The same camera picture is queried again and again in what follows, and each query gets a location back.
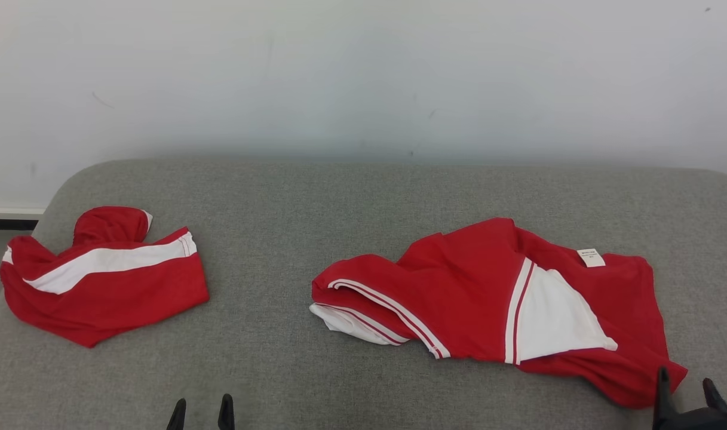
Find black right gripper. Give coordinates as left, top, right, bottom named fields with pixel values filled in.
left=654, top=366, right=727, bottom=430

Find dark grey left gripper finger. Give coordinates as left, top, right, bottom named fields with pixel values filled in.
left=217, top=394, right=236, bottom=430
left=165, top=398, right=187, bottom=430

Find red shorts with white stripe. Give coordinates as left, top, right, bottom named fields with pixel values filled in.
left=0, top=206, right=210, bottom=349

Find red basketball jersey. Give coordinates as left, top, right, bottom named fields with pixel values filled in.
left=309, top=217, right=689, bottom=410

